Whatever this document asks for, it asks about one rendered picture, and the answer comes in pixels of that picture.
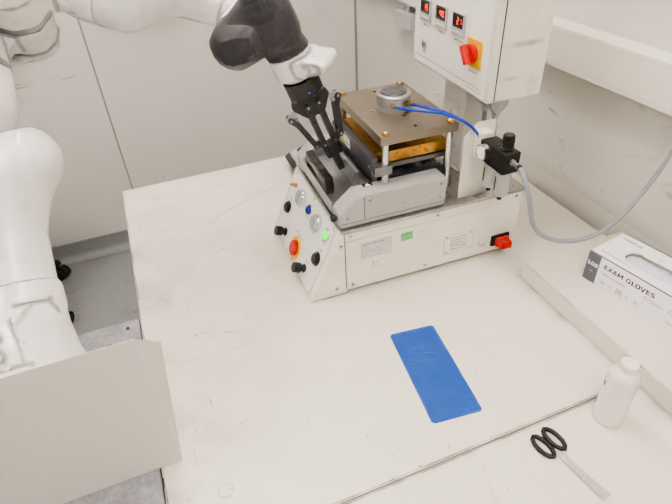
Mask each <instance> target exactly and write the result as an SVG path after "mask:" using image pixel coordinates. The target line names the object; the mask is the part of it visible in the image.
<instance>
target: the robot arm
mask: <svg viewBox="0 0 672 504"><path fill-rule="evenodd" d="M58 12H62V13H67V14H69V15H70V16H72V17H74V18H76V19H78V20H81V21H84V22H87V23H90V24H93V25H99V26H100V27H104V28H108V29H112V30H115V31H119V32H123V33H133V32H138V31H140V30H142V29H144V28H146V27H149V26H151V25H153V24H155V23H157V22H159V21H162V20H164V19H169V18H175V17H177V18H182V19H186V20H190V21H194V22H199V23H203V24H207V25H211V26H215V28H214V29H213V32H212V34H211V37H210V39H209V46H210V50H211V52H212V54H213V56H214V58H215V59H216V61H217V62H218V63H219V64H220V65H221V66H223V67H225V68H227V69H229V70H234V71H243V70H245V69H247V68H248V67H250V66H252V65H254V64H256V63H257V62H259V61H260V60H262V59H264V58H265V59H266V60H267V61H268V63H269V65H270V67H271V69H272V72H273V73H274V75H275V77H276V79H277V81H278V82H279V83H280V84H283V86H284V88H285V90H286V92H287V94H288V96H289V98H290V100H291V108H292V111H291V113H290V115H287V116H286V120H287V121H288V123H289V124H290V125H292V126H294V127H296V128H297V129H298V130H299V131H300V132H301V133H302V135H303V136H304V137H305V138H306V139H307V140H308V141H309V142H310V144H311V145H312V146H313V147H314V148H315V149H316V150H317V149H319V148H323V150H324V152H325V154H326V156H327V157H328V158H329V159H330V158H333V160H334V163H335V165H336V166H337V167H338V169H339V170H341V169H343V168H345V165H344V163H343V161H342V159H341V156H340V154H339V153H340V152H342V147H341V145H340V143H339V137H340V136H343V135H344V130H343V123H342V116H341V110H340V99H341V94H340V93H339V92H338V91H337V90H336V89H334V90H333V91H329V90H327V89H326V88H325V87H324V86H323V84H322V81H321V79H320V77H319V76H320V75H324V74H326V72H327V71H328V70H329V68H330V67H331V66H332V64H333V63H334V61H335V60H336V58H337V53H336V51H335V49H334V48H329V47H323V46H318V45H314V44H310V43H308V40H307V38H306V37H305V36H304V34H303V33H302V31H301V26H300V21H299V19H298V17H297V14H296V12H295V10H294V8H293V6H292V4H291V1H290V0H0V378H1V377H5V376H8V375H12V374H15V373H18V372H22V371H25V370H29V369H32V368H35V367H39V366H42V365H45V364H49V363H52V362H56V361H59V360H62V359H66V358H69V357H73V356H76V355H79V354H83V353H86V352H87V351H86V350H85V348H84V347H83V345H82V344H81V342H80V340H79V338H78V336H77V333H76V331H75V329H74V326H73V324H72V322H71V319H70V315H69V311H68V302H67V298H66V294H65V291H64V287H63V285H62V283H61V281H60V280H59V279H58V276H57V272H56V267H55V262H54V257H53V252H52V247H51V242H50V237H49V225H50V216H51V207H52V198H53V196H54V193H55V191H56V188H57V185H58V183H59V181H60V179H61V177H62V176H63V173H64V171H65V159H64V156H63V153H62V151H61V148H60V146H59V145H58V144H57V143H56V142H55V140H54V139H53V138H52V137H51V136H50V135H48V134H47V133H45V132H43V131H41V130H38V129H35V128H32V127H25V128H21V129H16V130H15V128H16V126H17V124H18V122H19V111H20V109H19V104H18V98H17V93H16V87H15V82H14V78H13V75H12V64H11V63H16V64H20V65H24V64H26V63H35V62H39V61H43V60H46V59H48V58H50V57H52V56H54V54H55V53H56V52H57V50H58V49H59V48H60V28H59V27H58V26H57V24H56V21H55V18H54V15H53V14H55V13H58ZM328 96H329V99H330V100H331V106H332V112H333V118H334V124H335V131H334V129H333V126H332V124H331V122H330V120H329V118H328V115H327V112H326V110H325V109H326V105H327V100H328ZM297 114H299V115H301V116H303V117H305V118H308V119H309V121H310V123H311V125H312V127H313V129H314V131H315V134H316V136H317V138H318V141H316V140H315V139H314V138H313V137H312V136H311V135H310V133H309V132H308V131H307V130H306V129H305V128H304V127H303V125H302V124H301V123H300V122H299V118H298V116H297ZM318 114H319V115H320V117H321V119H322V121H323V123H324V125H325V128H326V130H327V132H328V134H329V136H330V138H329V139H327V140H326V139H325V137H324V135H323V133H322V131H321V129H320V126H319V124H318V122H317V119H316V117H315V116H316V115H318Z"/></svg>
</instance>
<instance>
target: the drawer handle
mask: <svg viewBox="0 0 672 504"><path fill-rule="evenodd" d="M306 165H307V167H310V166H311V167H312V168H313V170H314V171H315V172H316V174H317V175H318V177H319V178H320V180H321V181H322V183H323V184H324V191H325V193H326V194H329V193H334V182H333V177H332V176H331V174H330V173H329V172H328V170H327V169H326V168H325V166H324V165H323V163H322V162H321V161H320V159H319V158H318V157H317V155H316V154H315V153H314V151H313V150H308V151H306Z"/></svg>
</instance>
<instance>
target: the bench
mask: <svg viewBox="0 0 672 504"><path fill-rule="evenodd" d="M294 171H295V170H294V169H293V168H292V167H291V165H290V164H289V163H288V161H287V159H286V157H285V156H281V157H277V158H272V159H268V160H263V161H259V162H254V163H249V164H245V165H240V166H236V167H231V168H227V169H222V170H217V171H213V172H208V173H204V174H199V175H195V176H190V177H186V178H181V179H176V180H172V181H167V182H163V183H158V184H154V185H149V186H145V187H140V188H135V189H131V190H126V191H122V193H123V200H124V207H125V214H126V221H127V228H128V236H129V243H130V250H131V257H132V264H133V271H134V278H135V285H136V292H137V299H138V306H139V313H140V320H141V327H142V334H143V340H150V341H159V342H161V346H162V351H163V357H164V362H165V368H166V373H167V379H168V384H169V390H170V395H171V401H172V406H173V412H174V417H175V423H176V428H177V434H178V439H179V445H180V450H181V456H182V460H181V461H179V462H176V463H173V464H170V465H168V466H165V467H162V468H161V469H162V476H163V481H164V487H165V489H164V490H165V497H166V504H672V416H671V415H670V414H668V413H667V412H666V411H665V410H664V409H663V408H662V407H661V406H660V405H659V404H658V403H657V402H655V401H654V400H653V399H652V398H651V397H650V396H649V395H648V394H647V393H646V392H645V391H644V390H643V389H641V388H640V387H639V389H638V391H637V393H636V395H635V397H634V400H633V402H632V404H631V406H630V408H629V410H628V412H627V414H626V416H625V418H624V421H623V423H622V424H621V425H620V426H619V427H616V428H608V427H605V426H603V425H601V424H599V423H598V422H597V421H596V419H595V418H594V416H593V413H592V411H593V408H594V405H595V403H596V400H597V397H598V395H599V392H600V390H601V387H602V385H603V382H604V380H605V377H606V375H607V373H608V371H609V369H610V367H611V366H613V365H614V363H613V362H612V361H611V360H610V359H609V358H608V357H607V356H606V355H605V354H604V353H603V352H602V351H600V350H599V349H598V348H597V347H596V346H595V345H594V344H593V343H592V342H591V341H590V340H589V339H588V338H586V337H585V336H584V335H583V334H582V333H581V332H580V331H579V330H578V329H577V328H576V327H575V326H573V325H572V324H571V323H570V322H569V321H568V320H567V319H566V318H565V317H564V316H563V315H562V314H561V313H559V312H558V311H557V310H556V309H555V308H554V307H553V306H552V305H551V304H550V303H549V302H548V301H547V300H545V299H544V298H543V297H542V296H541V295H540V294H539V293H538V292H537V291H536V290H535V289H534V288H532V287H531V286H530V285H529V284H528V283H527V282H526V281H525V280H524V279H523V278H522V277H521V274H522V269H523V264H524V262H527V261H530V260H533V259H536V258H539V257H542V256H546V255H549V254H552V253H555V252H558V251H561V250H564V249H568V248H571V247H574V246H577V245H580V244H583V243H587V242H590V241H593V240H596V239H599V238H602V237H606V236H605V235H604V234H601V235H599V236H597V237H595V238H592V239H590V240H586V241H583V242H578V243H556V242H551V241H547V240H545V239H543V238H541V237H540V236H538V235H537V234H536V233H535V232H534V230H533V229H532V227H531V224H530V221H529V215H528V206H527V199H526V194H525V191H522V195H521V201H520V206H519V211H518V216H517V221H516V226H515V231H514V236H513V241H512V247H511V248H507V249H504V250H501V249H500V248H498V249H494V250H490V251H487V252H483V253H480V254H476V255H472V256H469V257H465V258H461V259H458V260H454V261H451V262H447V263H443V264H440V265H436V266H432V267H429V268H425V269H421V270H418V271H414V272H411V273H407V274H403V275H400V276H396V277H392V278H389V279H385V280H381V281H378V282H374V283H371V284H367V285H363V286H360V287H356V288H352V289H349V290H347V292H346V293H342V294H339V295H335V296H332V297H328V298H324V299H321V300H317V301H313V302H312V301H311V299H310V297H308V295H307V293H306V291H305V289H304V287H303V285H302V283H301V281H300V279H299V276H298V274H297V273H295V272H292V270H291V265H292V262H291V260H290V258H289V256H288V253H287V251H286V249H285V247H284V245H283V243H282V241H281V239H280V237H279V235H275V234H274V228H275V224H276V221H277V218H278V216H279V213H280V210H281V207H282V205H283V202H284V199H285V196H286V193H287V191H288V188H289V185H290V182H291V180H292V177H293V174H294ZM528 183H529V187H530V191H531V196H532V202H533V211H534V219H535V223H536V226H537V227H538V229H539V230H540V231H541V232H543V233H544V234H546V235H548V236H550V237H554V238H560V239H573V238H579V237H584V236H587V235H590V234H592V233H594V232H597V231H598V230H597V229H595V228H594V227H592V226H591V225H589V224H588V223H587V222H585V221H584V220H582V219H581V218H580V217H578V216H577V215H575V214H574V213H572V212H571V211H570V210H568V209H567V208H565V207H564V206H562V205H561V204H560V203H558V202H557V201H555V200H554V199H552V198H551V197H550V196H548V195H547V194H545V193H544V192H542V191H541V190H540V189H538V188H537V187H535V186H534V185H532V184H531V183H530V182H528ZM429 325H432V326H434V327H435V329H436V331H437V332H438V334H439V336H440V338H441V339H442V341H443V343H444V344H445V346H446V348H447V349H448V351H449V353H450V355H451V356H452V358H453V360H454V361H455V363H456V365H457V366H458V368H459V370H460V372H461V373H462V375H463V377H464V378H465V380H466V382H467V384H468V385H469V387H470V389H471V390H472V392H473V394H474V395H475V397H476V399H477V401H478V402H479V404H480V406H481V408H482V410H481V411H480V412H477V413H473V414H469V415H466V416H462V417H458V418H454V419H451V420H447V421H443V422H440V423H432V422H431V420H430V418H429V416H428V414H427V412H426V410H425V408H424V406H423V404H422V402H421V400H420V398H419V396H418V394H417V391H416V389H415V387H414V385H413V383H412V381H411V379H410V377H409V375H408V373H407V371H406V369H405V367H404V365H403V362H402V360H401V358H400V356H399V354H398V352H397V350H396V348H395V346H394V344H393V342H392V340H391V338H390V336H391V334H395V333H399V332H403V331H408V330H412V329H416V328H420V327H425V326H429ZM542 427H549V428H552V429H554V430H555V431H556V432H558V433H559V434H560V435H561V436H562V437H563V438H564V439H565V441H566V443H567V450H566V451H560V450H558V449H556V448H554V449H555V451H556V453H557V455H556V458H555V459H549V458H547V457H545V456H543V455H542V454H541V453H539V452H538V451H537V450H536V449H535V447H534V446H533V445H532V443H531V441H530V437H531V435H532V434H537V435H540V436H542V437H543V435H542V433H541V429H542ZM543 438H544V437H543ZM563 452H564V453H565V454H566V455H567V456H568V457H569V458H570V459H571V460H572V461H573V462H575V463H576V464H577V465H578V466H579V467H580V468H581V469H583V470H584V471H585V472H586V473H587V474H588V475H589V476H591V477H592V478H593V479H594V480H595V481H596V482H597V483H599V484H600V485H601V486H602V487H603V488H604V489H605V490H607V491H608V492H609V493H610V494H611V495H610V496H609V497H608V498H606V499H605V500H602V499H601V498H600V497H599V496H598V495H597V494H596V493H595V492H594V491H593V490H592V489H591V488H590V487H589V486H588V485H587V484H586V483H585V482H584V481H583V480H582V479H581V477H580V476H579V475H578V474H577V473H576V472H575V471H574V470H573V469H572V468H571V467H570V466H569V465H568V464H567V463H566V462H565V461H563V460H562V459H561V458H560V457H559V455H560V454H562V453H563Z"/></svg>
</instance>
